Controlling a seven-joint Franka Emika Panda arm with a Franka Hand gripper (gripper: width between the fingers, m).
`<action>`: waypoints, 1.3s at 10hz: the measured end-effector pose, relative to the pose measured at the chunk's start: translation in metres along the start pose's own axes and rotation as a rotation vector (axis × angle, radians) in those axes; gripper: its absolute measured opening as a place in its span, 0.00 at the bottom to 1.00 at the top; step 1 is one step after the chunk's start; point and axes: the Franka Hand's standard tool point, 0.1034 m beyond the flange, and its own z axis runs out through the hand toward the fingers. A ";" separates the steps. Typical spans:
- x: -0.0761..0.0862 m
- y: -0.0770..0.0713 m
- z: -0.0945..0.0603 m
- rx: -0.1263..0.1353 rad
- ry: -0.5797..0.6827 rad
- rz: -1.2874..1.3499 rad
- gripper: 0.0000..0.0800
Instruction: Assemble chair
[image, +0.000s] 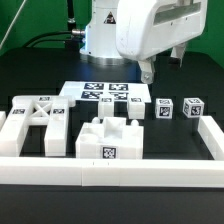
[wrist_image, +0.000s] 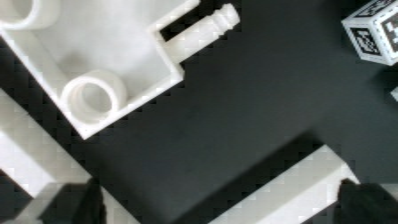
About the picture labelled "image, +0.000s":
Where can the black vertical pole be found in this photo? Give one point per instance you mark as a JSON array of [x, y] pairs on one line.
[[71, 23]]

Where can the white tagged cube right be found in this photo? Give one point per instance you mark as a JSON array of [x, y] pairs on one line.
[[193, 107]]

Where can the white marker base plate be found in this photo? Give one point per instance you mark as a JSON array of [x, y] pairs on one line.
[[90, 91]]

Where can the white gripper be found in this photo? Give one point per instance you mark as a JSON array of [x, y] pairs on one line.
[[147, 27]]

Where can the white tagged cube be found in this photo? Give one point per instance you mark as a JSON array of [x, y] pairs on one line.
[[164, 108], [193, 107]]

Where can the white chair seat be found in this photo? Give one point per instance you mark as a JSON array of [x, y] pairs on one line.
[[111, 138]]

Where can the white U-shaped obstacle wall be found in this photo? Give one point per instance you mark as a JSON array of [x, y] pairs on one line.
[[119, 172]]

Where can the white chair back frame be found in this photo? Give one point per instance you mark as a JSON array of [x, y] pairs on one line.
[[50, 111]]

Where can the white tagged cube left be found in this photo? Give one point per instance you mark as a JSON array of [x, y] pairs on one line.
[[164, 108]]

